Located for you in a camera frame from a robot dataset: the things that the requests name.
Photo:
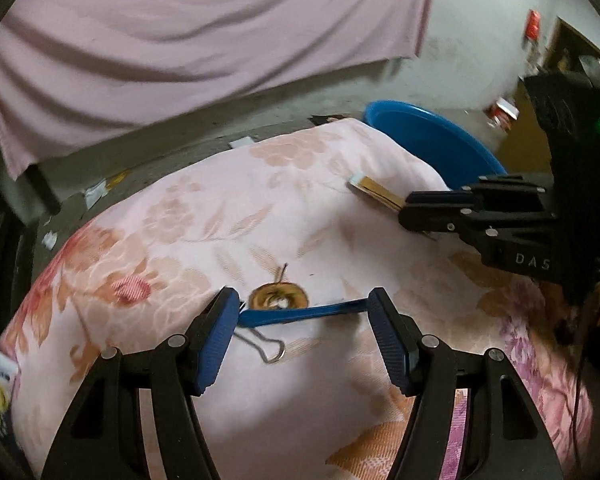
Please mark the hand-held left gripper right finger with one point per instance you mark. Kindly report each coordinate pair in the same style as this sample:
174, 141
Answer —
387, 342

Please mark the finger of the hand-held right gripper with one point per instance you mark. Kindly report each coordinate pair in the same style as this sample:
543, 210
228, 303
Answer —
505, 195
460, 222

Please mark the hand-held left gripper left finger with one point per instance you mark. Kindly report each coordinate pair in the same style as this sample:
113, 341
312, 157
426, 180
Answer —
219, 342

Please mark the blue plastic strip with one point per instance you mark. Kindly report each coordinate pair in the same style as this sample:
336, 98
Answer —
300, 314

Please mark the blue plastic basin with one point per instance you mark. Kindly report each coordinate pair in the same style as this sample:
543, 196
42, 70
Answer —
420, 135

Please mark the red white box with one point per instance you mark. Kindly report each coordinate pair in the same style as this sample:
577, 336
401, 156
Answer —
504, 112

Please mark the pink floral blanket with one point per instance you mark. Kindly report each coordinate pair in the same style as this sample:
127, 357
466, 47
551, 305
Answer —
230, 210

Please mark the white paper scrap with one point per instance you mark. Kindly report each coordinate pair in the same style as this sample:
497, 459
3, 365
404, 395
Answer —
241, 143
50, 239
95, 195

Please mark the pink hanging sheet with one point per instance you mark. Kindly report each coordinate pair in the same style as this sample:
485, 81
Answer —
180, 35

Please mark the wooden door frame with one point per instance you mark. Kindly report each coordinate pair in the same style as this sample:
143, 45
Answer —
525, 140

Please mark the red wall ornament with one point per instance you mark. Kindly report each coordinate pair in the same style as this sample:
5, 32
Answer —
532, 25

